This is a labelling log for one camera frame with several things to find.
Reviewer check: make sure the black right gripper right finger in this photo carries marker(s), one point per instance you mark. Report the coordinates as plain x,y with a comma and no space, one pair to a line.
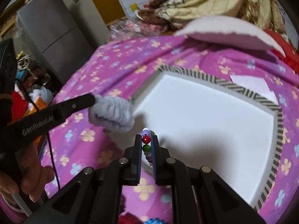
160,166

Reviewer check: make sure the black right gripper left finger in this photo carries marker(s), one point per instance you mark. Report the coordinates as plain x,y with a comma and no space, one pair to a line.
133,167

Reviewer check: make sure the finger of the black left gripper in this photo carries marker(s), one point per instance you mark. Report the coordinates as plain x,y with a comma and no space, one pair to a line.
77,104

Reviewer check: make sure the light blue fluffy scrunchie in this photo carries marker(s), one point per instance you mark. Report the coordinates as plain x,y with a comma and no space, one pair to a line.
112,113

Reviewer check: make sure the person's left hand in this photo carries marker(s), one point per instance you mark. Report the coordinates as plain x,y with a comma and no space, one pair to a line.
34,178

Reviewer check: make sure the orange plastic basket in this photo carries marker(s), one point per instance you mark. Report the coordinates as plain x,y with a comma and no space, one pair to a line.
40,104

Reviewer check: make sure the grey refrigerator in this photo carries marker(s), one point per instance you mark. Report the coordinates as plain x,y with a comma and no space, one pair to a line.
61,34

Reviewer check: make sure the pink floral bedsheet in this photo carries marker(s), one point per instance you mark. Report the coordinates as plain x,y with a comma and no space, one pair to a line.
119,69

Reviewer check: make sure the striped white shallow box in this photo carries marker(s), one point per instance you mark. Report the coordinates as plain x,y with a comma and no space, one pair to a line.
205,120

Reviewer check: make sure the clear plastic bag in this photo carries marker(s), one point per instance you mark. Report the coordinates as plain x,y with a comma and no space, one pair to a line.
123,29

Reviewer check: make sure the white paper sheet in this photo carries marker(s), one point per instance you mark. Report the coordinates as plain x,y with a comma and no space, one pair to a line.
256,84

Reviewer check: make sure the yellow bottle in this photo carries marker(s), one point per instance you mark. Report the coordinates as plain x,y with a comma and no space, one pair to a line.
134,8

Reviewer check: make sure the white pink pillow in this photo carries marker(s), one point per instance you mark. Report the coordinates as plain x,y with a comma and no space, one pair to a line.
229,31

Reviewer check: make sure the cream floral quilt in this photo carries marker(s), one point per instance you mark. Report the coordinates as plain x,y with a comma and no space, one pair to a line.
265,14

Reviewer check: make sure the red ruffled cushion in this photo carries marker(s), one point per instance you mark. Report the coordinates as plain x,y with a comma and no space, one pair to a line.
291,56

